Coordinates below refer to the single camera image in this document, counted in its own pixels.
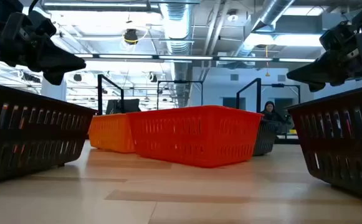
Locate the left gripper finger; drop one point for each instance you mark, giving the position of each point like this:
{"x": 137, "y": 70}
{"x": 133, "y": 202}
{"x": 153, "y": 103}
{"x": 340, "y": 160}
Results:
{"x": 54, "y": 77}
{"x": 59, "y": 60}

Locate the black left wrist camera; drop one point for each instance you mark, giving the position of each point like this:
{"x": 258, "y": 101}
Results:
{"x": 42, "y": 24}

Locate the red plastic slotted basket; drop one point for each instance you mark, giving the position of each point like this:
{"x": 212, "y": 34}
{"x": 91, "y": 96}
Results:
{"x": 193, "y": 140}

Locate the long ceiling light rail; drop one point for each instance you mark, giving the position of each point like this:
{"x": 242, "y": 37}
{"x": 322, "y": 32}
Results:
{"x": 183, "y": 57}

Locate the orange plastic slotted basket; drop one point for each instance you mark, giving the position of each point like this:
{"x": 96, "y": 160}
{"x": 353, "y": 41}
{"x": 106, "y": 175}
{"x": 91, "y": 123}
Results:
{"x": 112, "y": 133}

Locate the black round ceiling fixture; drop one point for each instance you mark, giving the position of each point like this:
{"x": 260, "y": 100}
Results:
{"x": 152, "y": 77}
{"x": 77, "y": 77}

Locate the bright ceiling light panel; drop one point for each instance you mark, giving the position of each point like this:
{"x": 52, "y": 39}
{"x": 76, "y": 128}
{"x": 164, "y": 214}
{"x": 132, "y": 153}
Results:
{"x": 293, "y": 40}
{"x": 106, "y": 21}
{"x": 302, "y": 11}

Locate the black plastic slotted basket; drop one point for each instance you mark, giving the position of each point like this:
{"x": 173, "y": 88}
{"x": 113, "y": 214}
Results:
{"x": 28, "y": 140}
{"x": 339, "y": 146}
{"x": 266, "y": 140}

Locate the person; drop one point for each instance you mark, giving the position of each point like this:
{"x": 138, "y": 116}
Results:
{"x": 271, "y": 115}

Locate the silver spiral air duct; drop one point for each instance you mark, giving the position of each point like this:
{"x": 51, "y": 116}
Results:
{"x": 274, "y": 11}
{"x": 177, "y": 25}

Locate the black metal frame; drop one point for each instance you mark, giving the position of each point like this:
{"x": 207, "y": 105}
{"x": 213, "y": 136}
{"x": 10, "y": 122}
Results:
{"x": 277, "y": 85}

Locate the black ceiling box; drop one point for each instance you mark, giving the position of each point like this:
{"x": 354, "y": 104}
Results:
{"x": 31, "y": 78}

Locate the white building column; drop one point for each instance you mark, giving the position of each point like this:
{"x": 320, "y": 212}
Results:
{"x": 53, "y": 91}

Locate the black computer monitor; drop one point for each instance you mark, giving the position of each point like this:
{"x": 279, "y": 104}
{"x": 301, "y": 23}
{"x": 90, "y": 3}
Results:
{"x": 127, "y": 105}

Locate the grey wall vent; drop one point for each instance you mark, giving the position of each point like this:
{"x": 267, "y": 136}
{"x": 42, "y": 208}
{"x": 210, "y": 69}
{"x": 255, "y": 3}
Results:
{"x": 234, "y": 77}
{"x": 281, "y": 78}

